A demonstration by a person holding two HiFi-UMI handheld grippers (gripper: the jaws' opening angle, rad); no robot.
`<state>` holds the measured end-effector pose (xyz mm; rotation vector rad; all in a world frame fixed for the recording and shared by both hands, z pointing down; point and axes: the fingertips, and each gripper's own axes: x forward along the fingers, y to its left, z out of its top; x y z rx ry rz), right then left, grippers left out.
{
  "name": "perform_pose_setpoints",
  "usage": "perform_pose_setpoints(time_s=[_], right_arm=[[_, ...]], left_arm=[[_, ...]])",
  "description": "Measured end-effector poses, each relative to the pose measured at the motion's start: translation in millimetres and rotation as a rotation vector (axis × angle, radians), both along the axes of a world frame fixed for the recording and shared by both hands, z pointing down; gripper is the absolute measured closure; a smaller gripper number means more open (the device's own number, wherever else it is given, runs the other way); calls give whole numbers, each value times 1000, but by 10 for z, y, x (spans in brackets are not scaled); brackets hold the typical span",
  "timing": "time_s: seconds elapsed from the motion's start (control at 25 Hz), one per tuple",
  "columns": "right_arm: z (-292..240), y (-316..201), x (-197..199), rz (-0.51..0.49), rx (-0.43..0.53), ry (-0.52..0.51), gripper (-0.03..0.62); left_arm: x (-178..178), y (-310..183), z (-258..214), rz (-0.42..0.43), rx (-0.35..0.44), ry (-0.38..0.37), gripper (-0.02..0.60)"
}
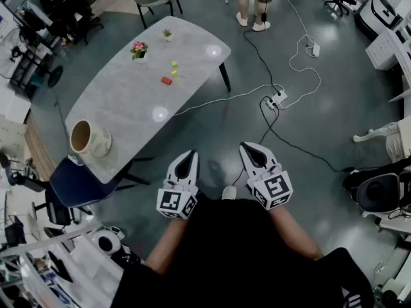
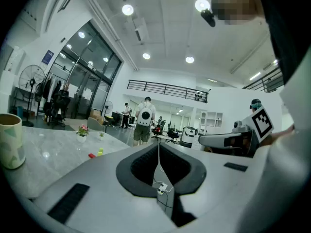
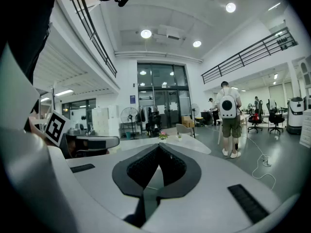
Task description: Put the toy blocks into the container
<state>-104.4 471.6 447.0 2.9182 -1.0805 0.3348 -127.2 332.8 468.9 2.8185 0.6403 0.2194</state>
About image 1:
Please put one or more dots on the white curved shelf unit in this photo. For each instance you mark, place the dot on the white curved shelf unit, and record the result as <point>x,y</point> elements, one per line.
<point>48,261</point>

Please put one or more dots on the wooden slat platform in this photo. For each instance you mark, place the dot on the wooden slat platform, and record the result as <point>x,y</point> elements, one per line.
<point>37,146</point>

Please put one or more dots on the beige patterned round bucket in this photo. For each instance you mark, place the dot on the beige patterned round bucket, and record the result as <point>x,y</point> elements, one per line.
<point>96,140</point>

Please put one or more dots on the white power strip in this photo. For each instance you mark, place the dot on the white power strip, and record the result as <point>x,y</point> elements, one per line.
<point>315,49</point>
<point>278,98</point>

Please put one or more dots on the person's left forearm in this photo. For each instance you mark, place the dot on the person's left forearm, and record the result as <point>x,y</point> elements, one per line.
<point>165,245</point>

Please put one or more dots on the person's black clothing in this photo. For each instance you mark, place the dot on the person's black clothing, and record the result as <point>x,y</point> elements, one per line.
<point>237,261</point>

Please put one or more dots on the white carved chair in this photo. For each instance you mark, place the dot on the white carved chair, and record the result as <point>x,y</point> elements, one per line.
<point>391,133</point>

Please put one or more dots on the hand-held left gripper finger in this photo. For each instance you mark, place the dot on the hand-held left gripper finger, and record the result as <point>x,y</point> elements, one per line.
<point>194,168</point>
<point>173,172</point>

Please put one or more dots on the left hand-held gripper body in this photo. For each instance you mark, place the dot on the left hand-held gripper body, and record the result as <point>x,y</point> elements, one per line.
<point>168,201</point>

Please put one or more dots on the black standing fan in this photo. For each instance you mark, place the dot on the black standing fan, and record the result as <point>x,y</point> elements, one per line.
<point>8,53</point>

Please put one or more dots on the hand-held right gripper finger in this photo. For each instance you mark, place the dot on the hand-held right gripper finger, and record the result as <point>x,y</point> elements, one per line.
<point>248,165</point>
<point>265,157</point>

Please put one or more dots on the small green potted plant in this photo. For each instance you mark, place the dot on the small green potted plant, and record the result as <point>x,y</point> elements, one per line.
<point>167,35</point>

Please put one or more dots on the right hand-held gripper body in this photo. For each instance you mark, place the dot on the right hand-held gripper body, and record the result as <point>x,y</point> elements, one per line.
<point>273,188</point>

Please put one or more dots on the black round-window backpack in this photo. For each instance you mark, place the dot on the black round-window backpack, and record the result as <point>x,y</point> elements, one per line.
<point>375,188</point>

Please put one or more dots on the large white black device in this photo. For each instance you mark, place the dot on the large white black device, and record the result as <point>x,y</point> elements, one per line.
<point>379,14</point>

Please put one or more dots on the white desk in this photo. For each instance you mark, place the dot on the white desk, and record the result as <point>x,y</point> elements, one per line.
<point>385,50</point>

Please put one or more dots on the pink flower potted plant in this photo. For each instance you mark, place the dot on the pink flower potted plant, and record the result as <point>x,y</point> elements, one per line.
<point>139,51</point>

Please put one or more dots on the blue upholstered chair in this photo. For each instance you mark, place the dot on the blue upholstered chair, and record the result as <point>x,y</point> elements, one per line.
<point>80,184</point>

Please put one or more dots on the white round-window backpack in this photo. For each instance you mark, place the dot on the white round-window backpack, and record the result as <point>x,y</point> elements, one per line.
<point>107,242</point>

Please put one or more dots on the person's right forearm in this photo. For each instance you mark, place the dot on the person's right forearm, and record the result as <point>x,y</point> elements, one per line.
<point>295,236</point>

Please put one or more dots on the person's white shoe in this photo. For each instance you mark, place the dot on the person's white shoe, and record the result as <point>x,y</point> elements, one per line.
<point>228,192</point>

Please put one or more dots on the red block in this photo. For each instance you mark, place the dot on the red block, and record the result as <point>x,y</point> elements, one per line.
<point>166,81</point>

